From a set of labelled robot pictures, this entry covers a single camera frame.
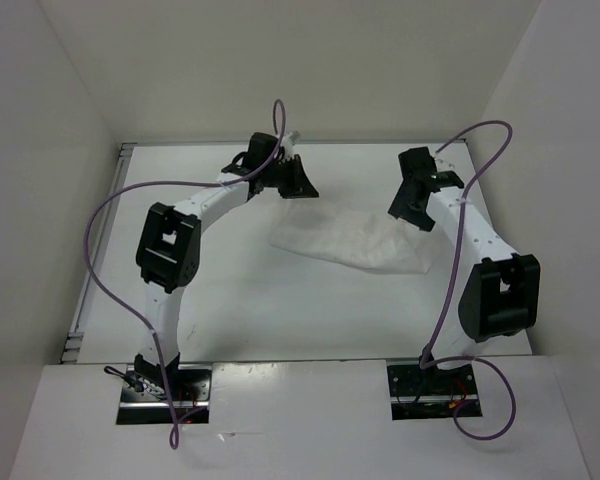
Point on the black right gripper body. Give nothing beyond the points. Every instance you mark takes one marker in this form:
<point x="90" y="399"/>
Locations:
<point x="410" y="212"/>

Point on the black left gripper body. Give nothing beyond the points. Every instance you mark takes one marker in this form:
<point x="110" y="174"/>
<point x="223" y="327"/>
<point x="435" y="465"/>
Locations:
<point x="271" y="173"/>

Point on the white pleated skirt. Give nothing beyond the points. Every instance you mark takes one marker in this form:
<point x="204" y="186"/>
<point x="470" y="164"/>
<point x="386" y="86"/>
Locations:
<point x="373" y="242"/>

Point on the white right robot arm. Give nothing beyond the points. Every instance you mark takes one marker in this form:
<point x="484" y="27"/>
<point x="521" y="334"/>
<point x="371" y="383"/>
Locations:
<point x="493" y="289"/>

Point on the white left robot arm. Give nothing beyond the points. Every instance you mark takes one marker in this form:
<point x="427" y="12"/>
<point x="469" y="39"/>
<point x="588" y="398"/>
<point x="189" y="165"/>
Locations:
<point x="169" y="249"/>

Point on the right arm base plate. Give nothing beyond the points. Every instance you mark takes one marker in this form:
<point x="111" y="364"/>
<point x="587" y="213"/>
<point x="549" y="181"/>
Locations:
<point x="417" y="394"/>

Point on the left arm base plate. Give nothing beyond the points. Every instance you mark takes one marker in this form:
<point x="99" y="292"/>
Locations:
<point x="145" y="403"/>

